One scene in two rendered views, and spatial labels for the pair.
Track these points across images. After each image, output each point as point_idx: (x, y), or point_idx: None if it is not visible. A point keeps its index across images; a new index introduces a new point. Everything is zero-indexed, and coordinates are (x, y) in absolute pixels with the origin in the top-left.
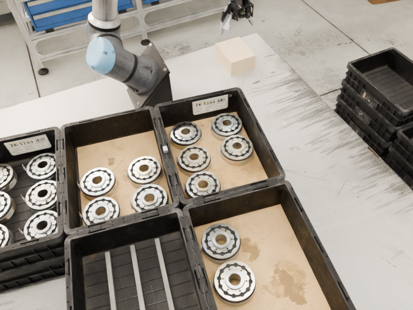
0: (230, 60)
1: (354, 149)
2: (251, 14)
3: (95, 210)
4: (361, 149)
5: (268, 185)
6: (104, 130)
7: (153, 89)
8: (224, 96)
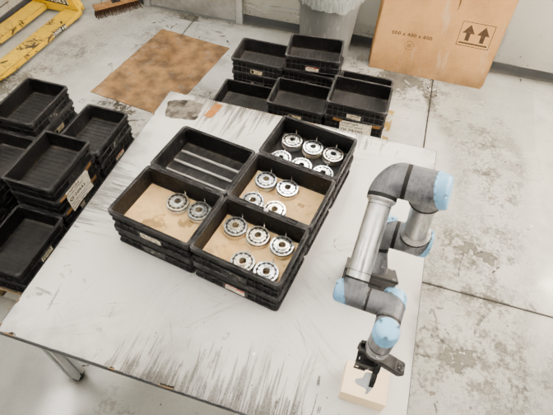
0: (351, 361)
1: (183, 375)
2: (355, 366)
3: (268, 177)
4: (178, 380)
5: (193, 235)
6: None
7: (347, 262)
8: None
